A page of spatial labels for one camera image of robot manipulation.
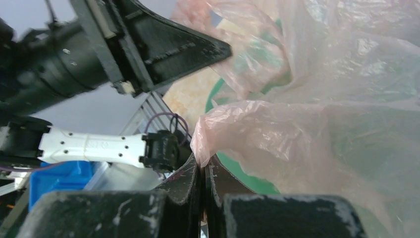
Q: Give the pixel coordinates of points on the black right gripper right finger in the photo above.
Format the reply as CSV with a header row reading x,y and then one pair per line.
x,y
234,211

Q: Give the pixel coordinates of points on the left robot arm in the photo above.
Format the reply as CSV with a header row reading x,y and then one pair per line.
x,y
46,67

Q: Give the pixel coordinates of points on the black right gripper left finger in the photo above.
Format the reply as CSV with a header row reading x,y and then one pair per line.
x,y
171,210

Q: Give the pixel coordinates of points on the pink translucent trash bag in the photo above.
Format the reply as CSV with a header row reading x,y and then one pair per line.
x,y
260,54

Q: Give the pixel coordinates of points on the green plastic trash bin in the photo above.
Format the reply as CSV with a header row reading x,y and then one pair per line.
x,y
236,164

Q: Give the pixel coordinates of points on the blue plastic crate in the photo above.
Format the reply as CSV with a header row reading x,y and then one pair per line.
x,y
70,176

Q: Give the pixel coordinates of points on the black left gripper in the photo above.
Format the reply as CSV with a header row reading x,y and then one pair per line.
x,y
168,50

